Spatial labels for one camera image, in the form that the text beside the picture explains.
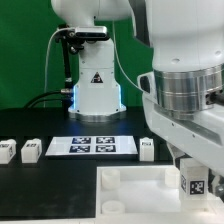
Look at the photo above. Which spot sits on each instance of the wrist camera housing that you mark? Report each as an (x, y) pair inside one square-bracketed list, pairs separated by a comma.
[(146, 83)]

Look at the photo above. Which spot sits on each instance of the white square tabletop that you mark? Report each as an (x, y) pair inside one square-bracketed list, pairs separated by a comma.
[(139, 195)]

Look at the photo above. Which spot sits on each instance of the white marker plate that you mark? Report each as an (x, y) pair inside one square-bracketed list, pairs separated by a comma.
[(92, 145)]

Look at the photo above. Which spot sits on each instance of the black camera on stand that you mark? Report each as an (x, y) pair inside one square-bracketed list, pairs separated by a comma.
[(89, 33)]

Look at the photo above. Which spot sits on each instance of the black camera stand pole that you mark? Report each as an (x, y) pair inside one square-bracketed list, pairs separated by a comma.
[(70, 45)]

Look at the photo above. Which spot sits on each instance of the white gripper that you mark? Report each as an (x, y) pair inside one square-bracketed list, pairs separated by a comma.
[(201, 138)]

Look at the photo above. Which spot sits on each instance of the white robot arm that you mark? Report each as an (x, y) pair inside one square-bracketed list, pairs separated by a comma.
[(184, 99)]

